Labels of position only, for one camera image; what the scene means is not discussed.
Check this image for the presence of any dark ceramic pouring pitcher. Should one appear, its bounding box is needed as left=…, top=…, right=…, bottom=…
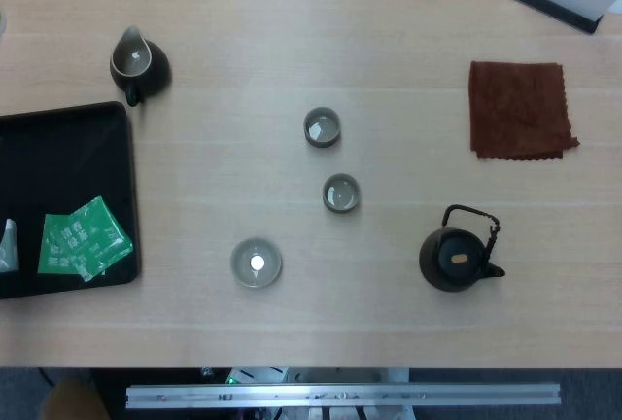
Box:
left=109, top=25, right=173, bottom=108

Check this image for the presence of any aluminium profile rail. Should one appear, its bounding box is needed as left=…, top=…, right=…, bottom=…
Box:
left=124, top=381, right=563, bottom=410

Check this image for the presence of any small dark teacup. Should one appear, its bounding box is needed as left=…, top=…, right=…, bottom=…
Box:
left=321, top=172, right=363, bottom=214
left=303, top=106, right=342, bottom=150

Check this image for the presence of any green tea packet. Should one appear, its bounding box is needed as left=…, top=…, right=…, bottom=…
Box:
left=37, top=214, right=80, bottom=276
left=57, top=195, right=134, bottom=284

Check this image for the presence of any dark ceramic teapot with handle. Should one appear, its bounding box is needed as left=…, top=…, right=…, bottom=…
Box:
left=418, top=203, right=506, bottom=293

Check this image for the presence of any wide grey tea bowl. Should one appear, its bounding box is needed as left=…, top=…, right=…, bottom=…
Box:
left=229, top=237, right=284, bottom=290

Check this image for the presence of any black rectangular tray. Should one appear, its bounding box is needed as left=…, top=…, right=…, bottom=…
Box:
left=0, top=101, right=142, bottom=300

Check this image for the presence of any white electronics box under table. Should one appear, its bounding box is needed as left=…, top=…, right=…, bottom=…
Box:
left=225, top=366, right=291, bottom=386

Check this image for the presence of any brown folded cloth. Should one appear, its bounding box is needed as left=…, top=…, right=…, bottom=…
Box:
left=468, top=60, right=580, bottom=160

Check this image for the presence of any orange object under table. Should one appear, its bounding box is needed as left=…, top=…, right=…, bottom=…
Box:
left=41, top=376, right=111, bottom=420

